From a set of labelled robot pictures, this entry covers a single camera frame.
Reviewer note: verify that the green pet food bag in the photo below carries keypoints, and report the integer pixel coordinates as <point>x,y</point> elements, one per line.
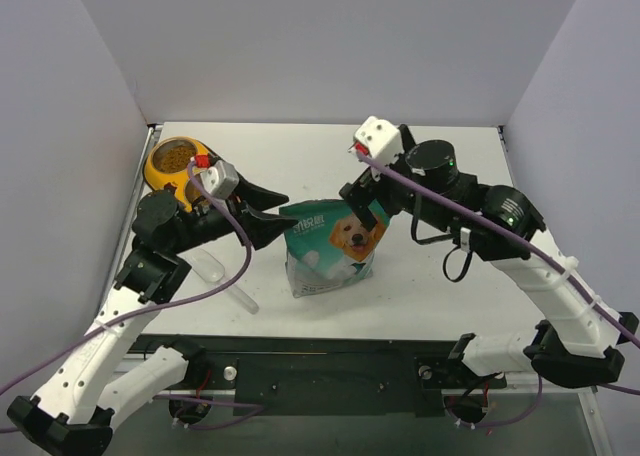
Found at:
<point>329,247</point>

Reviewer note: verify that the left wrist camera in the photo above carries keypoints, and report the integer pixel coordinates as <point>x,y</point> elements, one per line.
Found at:
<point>216,177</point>

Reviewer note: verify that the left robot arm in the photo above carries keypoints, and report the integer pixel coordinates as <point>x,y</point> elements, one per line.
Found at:
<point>78,410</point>

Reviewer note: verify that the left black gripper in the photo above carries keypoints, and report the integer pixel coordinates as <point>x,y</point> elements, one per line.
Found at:
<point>239,211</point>

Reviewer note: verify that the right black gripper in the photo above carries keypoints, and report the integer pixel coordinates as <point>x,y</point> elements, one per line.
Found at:
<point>362,191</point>

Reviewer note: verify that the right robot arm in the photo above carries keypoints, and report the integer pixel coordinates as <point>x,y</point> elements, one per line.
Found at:
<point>576,344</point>

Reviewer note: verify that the clear plastic scoop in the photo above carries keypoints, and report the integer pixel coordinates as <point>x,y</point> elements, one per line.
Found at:
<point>213,272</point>

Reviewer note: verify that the yellow double pet bowl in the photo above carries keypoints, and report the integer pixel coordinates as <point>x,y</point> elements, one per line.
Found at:
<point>166,168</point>

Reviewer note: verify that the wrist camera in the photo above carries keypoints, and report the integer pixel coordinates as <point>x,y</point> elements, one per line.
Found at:
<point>216,177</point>
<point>378,139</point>

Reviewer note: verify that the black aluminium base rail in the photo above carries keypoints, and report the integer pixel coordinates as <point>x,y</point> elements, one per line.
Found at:
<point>332,377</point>

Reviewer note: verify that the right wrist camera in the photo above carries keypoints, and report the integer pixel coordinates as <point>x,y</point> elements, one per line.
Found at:
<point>378,139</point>

